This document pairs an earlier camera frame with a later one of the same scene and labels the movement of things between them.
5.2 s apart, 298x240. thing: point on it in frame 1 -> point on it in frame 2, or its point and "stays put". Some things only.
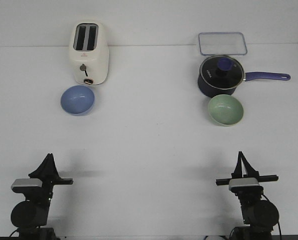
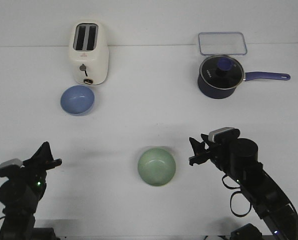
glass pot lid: (221, 72) stays put
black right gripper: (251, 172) -> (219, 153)
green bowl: (225, 110) -> (156, 166)
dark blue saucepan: (212, 91) stays put
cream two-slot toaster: (89, 47) stays put
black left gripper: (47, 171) -> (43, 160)
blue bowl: (77, 100) stays put
